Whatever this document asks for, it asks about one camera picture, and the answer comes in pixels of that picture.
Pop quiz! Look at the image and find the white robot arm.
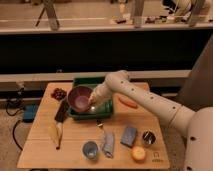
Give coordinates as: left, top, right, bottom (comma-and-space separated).
89, 70, 213, 171

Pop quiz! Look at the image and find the blue sponge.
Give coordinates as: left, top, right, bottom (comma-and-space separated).
120, 126, 137, 148

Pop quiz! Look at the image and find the orange fruit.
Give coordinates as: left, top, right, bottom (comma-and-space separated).
131, 146, 146, 162

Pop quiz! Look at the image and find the small metal cup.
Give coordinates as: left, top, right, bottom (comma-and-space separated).
142, 131, 156, 147

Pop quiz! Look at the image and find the blue box on floor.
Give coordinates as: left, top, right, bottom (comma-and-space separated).
22, 105, 38, 123

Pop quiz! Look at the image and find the green plastic tray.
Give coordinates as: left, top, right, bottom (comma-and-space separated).
68, 77, 113, 120

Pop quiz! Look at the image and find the orange carrot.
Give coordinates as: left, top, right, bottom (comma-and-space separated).
118, 97, 138, 109

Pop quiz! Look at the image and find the purple bowl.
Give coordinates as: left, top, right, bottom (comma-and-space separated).
67, 86, 92, 113

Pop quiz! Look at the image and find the black brush block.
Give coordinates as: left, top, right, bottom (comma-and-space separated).
55, 100, 69, 123

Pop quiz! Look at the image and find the bunch of dark grapes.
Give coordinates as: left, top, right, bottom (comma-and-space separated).
51, 88, 67, 101

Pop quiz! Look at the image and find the grey folded cloth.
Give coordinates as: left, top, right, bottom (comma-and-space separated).
101, 132, 115, 158

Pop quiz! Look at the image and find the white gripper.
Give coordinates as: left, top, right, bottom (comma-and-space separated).
89, 85, 106, 104

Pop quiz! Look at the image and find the yellow banana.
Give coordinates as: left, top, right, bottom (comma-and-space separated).
48, 122, 63, 150

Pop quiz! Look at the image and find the black cable on floor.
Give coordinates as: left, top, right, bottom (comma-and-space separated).
5, 88, 25, 152

